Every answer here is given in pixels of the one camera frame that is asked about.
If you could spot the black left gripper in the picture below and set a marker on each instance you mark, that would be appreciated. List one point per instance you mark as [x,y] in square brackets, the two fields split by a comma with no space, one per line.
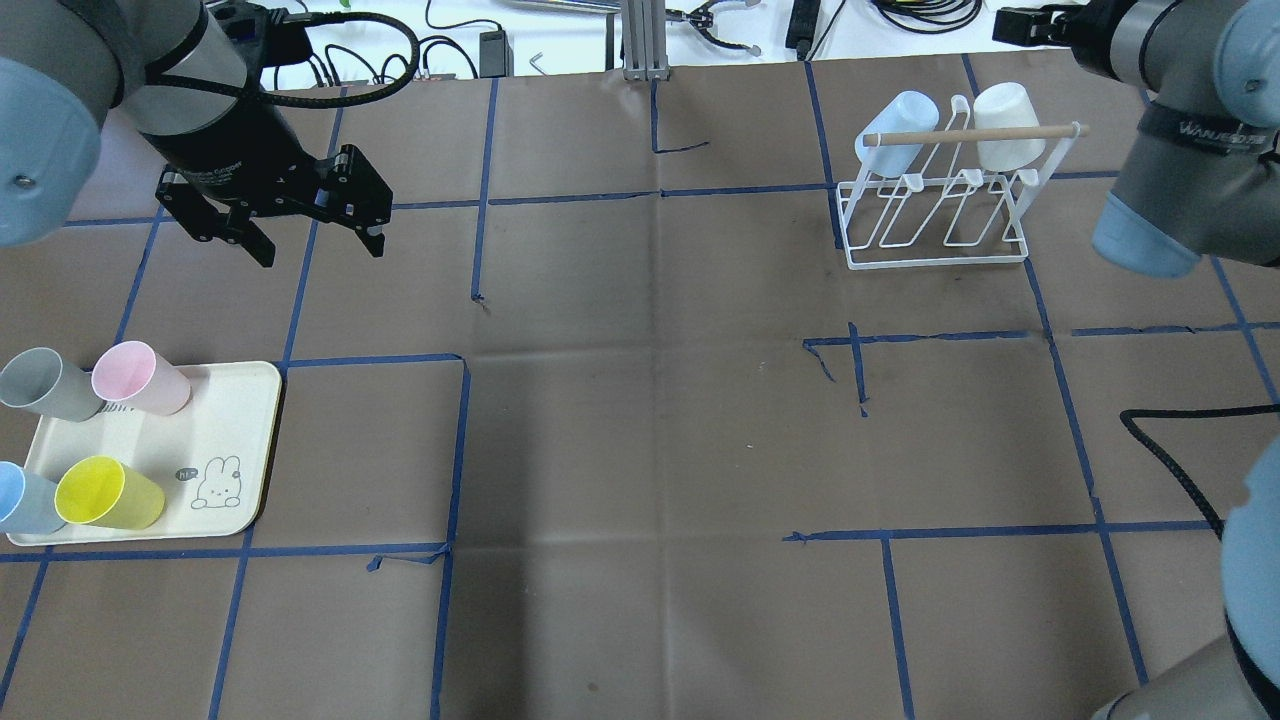
[243,143]

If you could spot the light blue plastic cup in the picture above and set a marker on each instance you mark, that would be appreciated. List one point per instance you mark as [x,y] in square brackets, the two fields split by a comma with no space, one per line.
[910,112]

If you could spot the cream white plastic cup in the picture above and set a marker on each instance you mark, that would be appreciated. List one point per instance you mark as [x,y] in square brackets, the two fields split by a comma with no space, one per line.
[1006,106]

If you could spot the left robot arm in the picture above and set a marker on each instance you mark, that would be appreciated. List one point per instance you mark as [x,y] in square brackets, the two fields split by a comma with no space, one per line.
[187,74]

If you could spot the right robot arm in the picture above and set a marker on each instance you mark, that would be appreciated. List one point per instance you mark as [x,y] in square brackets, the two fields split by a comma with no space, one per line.
[1200,182]

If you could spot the pink plastic cup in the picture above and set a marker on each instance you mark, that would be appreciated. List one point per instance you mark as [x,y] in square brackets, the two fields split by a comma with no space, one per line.
[132,374]

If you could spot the grey plastic cup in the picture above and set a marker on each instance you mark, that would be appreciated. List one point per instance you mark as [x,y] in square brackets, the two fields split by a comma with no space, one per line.
[40,381]

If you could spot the yellow plastic cup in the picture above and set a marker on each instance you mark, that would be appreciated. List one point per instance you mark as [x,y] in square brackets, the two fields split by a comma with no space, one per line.
[100,491]

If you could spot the cream plastic tray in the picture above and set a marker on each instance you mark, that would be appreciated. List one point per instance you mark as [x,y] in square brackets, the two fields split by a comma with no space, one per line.
[212,458]

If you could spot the black power adapter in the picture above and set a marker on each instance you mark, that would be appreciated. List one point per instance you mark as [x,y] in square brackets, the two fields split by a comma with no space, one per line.
[495,56]

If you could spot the metal reacher grabber tool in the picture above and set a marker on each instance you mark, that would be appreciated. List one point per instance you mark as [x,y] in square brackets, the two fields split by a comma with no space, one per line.
[703,20]

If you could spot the aluminium frame post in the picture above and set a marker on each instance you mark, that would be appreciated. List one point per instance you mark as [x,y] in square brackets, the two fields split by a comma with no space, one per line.
[644,40]

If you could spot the white wire cup rack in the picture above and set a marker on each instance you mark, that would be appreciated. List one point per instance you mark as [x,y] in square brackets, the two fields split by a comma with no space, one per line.
[947,210]

